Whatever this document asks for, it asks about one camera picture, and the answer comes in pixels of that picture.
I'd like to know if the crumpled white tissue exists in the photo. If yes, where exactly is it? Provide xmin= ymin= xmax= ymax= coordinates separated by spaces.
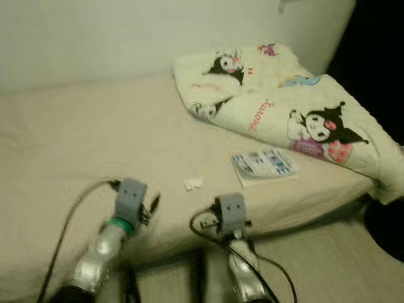
xmin=184 ymin=176 xmax=205 ymax=192

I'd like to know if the white blue paperback book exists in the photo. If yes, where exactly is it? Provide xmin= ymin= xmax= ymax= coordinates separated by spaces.
xmin=231 ymin=148 xmax=301 ymax=188

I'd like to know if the cream cartoon print blanket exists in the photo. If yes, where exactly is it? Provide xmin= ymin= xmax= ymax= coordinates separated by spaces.
xmin=173 ymin=42 xmax=404 ymax=204

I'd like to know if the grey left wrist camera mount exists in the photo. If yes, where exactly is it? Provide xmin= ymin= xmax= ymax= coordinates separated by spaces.
xmin=114 ymin=177 xmax=150 ymax=227

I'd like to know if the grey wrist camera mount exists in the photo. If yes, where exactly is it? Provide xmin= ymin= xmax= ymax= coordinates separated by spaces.
xmin=218 ymin=192 xmax=249 ymax=239
xmin=114 ymin=177 xmax=150 ymax=227

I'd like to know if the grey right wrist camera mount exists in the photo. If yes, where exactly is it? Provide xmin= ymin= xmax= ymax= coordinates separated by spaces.
xmin=218 ymin=192 xmax=249 ymax=239

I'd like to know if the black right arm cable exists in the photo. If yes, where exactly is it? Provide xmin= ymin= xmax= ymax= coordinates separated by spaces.
xmin=189 ymin=208 xmax=299 ymax=303

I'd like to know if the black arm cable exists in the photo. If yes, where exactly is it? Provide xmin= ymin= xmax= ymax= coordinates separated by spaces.
xmin=38 ymin=179 xmax=122 ymax=303
xmin=189 ymin=208 xmax=299 ymax=303

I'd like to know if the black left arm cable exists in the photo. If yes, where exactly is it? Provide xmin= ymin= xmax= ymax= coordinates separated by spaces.
xmin=38 ymin=179 xmax=122 ymax=303

